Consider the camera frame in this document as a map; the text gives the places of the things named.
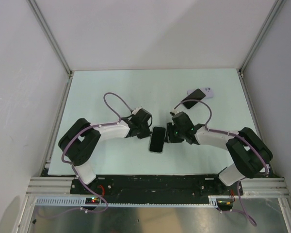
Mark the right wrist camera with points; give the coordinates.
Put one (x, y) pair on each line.
(175, 113)

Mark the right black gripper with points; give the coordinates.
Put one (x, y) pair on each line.
(170, 138)

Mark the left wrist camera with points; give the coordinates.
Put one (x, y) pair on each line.
(136, 110)

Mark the clear phone case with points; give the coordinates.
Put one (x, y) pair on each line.
(155, 152)

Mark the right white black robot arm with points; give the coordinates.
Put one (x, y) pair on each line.
(249, 153)

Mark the left aluminium frame post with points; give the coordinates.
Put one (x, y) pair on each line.
(49, 35)

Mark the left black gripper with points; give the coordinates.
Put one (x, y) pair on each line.
(146, 134)

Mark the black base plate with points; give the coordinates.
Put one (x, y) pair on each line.
(156, 188)

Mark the aluminium frame post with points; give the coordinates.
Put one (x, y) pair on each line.
(49, 35)
(272, 15)

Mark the black screen phone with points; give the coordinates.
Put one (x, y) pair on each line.
(192, 99)
(157, 139)

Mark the aluminium front rail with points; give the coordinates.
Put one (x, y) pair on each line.
(257, 187)

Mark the purple phone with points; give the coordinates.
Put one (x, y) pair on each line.
(206, 90)

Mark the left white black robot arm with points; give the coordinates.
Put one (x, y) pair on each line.
(79, 142)

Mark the right aluminium frame post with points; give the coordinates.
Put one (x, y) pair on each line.
(272, 15)

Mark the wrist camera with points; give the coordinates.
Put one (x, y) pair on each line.
(175, 113)
(136, 110)

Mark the white slotted cable duct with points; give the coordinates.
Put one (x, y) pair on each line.
(89, 201)

